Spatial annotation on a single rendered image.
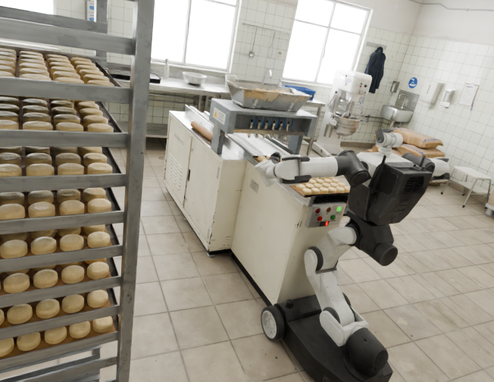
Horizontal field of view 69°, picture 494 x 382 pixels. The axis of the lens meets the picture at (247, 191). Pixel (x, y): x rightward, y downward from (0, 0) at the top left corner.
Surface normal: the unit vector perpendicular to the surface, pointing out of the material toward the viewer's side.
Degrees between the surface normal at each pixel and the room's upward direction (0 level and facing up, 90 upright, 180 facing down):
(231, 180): 90
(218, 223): 90
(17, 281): 0
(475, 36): 90
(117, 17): 90
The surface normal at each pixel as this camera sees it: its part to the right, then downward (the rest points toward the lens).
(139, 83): 0.47, 0.44
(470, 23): -0.90, 0.01
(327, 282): 0.40, -0.52
